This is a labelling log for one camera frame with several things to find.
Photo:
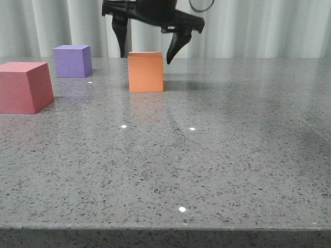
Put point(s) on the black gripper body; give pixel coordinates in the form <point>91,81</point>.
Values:
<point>160,13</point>

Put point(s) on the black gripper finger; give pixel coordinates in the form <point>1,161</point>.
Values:
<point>120,31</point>
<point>179,39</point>

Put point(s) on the orange foam cube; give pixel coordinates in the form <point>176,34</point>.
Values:
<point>145,70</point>

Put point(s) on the purple foam cube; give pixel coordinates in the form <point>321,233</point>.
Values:
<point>73,61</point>

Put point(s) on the pale green curtain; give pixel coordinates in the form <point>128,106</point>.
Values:
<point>233,29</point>

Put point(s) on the red foam cube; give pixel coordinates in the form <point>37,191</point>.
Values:
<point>25,87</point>

